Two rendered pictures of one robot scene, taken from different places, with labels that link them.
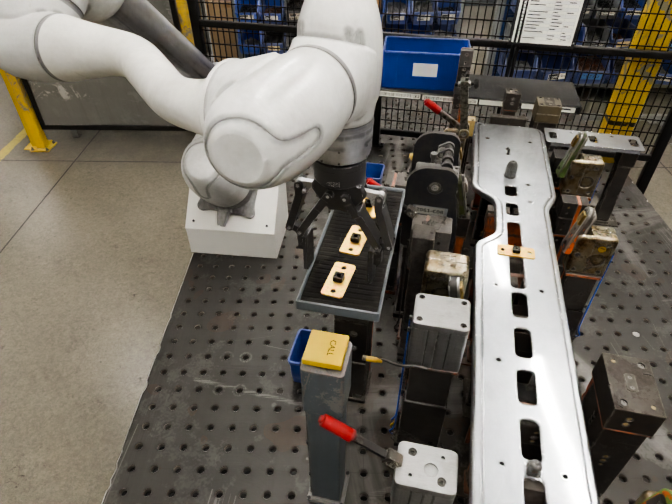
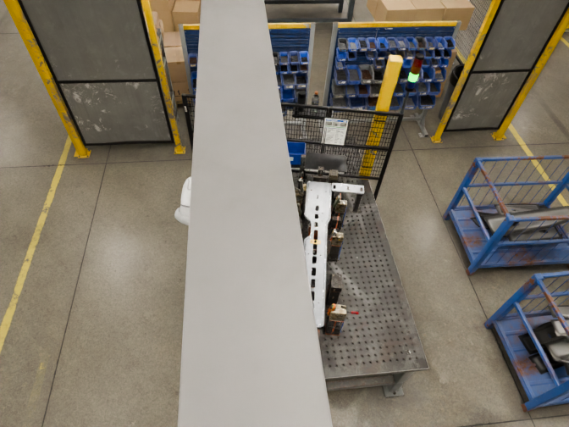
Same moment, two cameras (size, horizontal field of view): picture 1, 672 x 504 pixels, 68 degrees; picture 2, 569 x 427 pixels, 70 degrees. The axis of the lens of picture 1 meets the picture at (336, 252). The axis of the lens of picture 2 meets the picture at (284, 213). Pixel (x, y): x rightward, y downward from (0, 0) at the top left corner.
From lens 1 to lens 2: 2.10 m
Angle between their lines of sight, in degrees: 13
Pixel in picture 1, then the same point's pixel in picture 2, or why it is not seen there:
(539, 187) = (325, 213)
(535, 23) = (329, 138)
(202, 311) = not seen: hidden behind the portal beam
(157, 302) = (177, 244)
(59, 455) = (157, 311)
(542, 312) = (319, 262)
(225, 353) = not seen: hidden behind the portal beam
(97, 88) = (117, 125)
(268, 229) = not seen: hidden behind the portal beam
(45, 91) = (87, 128)
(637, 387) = (337, 281)
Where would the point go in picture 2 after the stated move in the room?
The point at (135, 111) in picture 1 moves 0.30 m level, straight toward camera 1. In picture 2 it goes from (137, 135) to (145, 149)
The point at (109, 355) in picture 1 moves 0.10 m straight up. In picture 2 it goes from (163, 270) to (162, 265)
